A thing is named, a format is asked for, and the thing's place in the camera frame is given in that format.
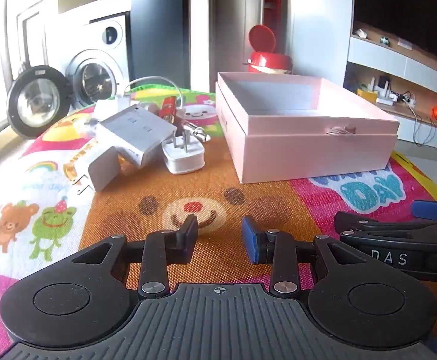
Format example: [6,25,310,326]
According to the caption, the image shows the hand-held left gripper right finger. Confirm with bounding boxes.
[241,217,369,298]

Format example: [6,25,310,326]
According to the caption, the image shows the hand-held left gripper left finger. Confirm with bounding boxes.
[70,214,199,300]

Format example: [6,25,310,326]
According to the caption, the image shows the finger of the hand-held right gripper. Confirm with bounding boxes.
[411,199,437,221]
[334,211,437,235]

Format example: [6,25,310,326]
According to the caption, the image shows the white plug charger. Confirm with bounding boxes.
[161,134,206,176]

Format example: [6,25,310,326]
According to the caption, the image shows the pink cardboard box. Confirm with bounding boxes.
[215,71,401,184]

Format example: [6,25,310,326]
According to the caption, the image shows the white flat-prong charger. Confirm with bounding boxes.
[72,145,121,196]

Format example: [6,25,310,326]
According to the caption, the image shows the grey power adapter block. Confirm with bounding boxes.
[96,105,178,169]

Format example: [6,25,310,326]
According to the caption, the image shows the amber bottle with red label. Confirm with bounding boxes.
[158,97,178,121]

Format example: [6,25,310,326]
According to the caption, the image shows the white charging cable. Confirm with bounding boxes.
[123,77,184,112]

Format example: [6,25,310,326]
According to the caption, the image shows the colourful cartoon printed mat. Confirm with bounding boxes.
[0,84,437,349]

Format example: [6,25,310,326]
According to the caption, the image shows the white router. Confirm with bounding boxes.
[368,76,391,95]

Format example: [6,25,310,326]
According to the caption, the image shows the grey TV cabinet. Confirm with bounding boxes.
[344,30,437,148]

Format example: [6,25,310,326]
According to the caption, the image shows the red trash bin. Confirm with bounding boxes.
[241,24,293,76]

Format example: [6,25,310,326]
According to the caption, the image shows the round washing machine door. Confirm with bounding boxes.
[6,65,71,140]

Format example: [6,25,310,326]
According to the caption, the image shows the black television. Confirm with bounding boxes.
[353,0,437,61]

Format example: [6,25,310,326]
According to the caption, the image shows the white washing machine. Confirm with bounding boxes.
[44,11,131,110]

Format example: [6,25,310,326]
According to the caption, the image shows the dark grey tall cabinet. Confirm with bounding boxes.
[130,0,193,91]

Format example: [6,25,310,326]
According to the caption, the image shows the hanging cables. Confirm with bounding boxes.
[404,93,437,147]

